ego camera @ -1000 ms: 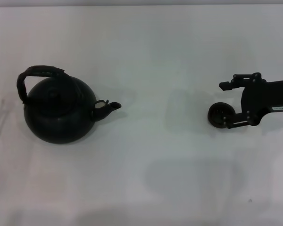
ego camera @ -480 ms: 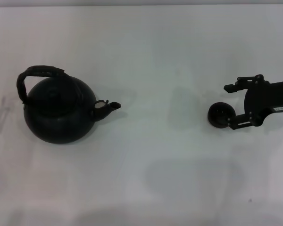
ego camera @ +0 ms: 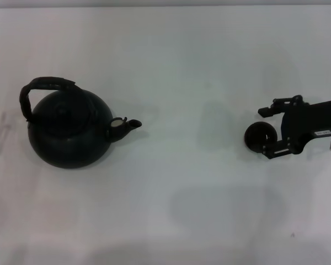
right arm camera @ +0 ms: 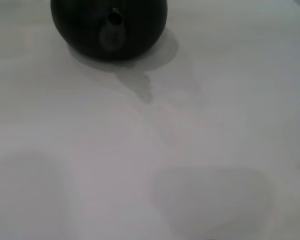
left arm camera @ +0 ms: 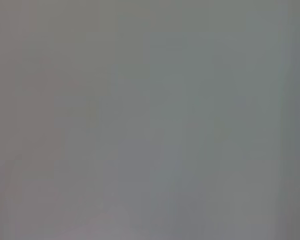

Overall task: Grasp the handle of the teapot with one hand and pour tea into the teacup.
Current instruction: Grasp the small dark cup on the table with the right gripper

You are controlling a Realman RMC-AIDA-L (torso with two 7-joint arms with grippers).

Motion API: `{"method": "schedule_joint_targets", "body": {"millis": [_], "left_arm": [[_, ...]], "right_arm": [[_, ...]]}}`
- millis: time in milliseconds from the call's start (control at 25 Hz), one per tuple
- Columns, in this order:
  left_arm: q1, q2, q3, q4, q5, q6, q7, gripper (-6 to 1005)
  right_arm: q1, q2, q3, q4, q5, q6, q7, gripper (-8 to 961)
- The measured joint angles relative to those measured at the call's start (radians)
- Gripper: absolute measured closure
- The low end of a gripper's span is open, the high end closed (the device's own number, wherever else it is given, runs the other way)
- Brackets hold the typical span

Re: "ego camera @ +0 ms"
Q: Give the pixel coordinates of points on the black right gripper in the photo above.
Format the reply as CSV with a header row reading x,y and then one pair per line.
x,y
300,121

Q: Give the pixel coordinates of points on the small dark brown teacup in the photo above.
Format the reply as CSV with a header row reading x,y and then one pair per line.
x,y
255,136

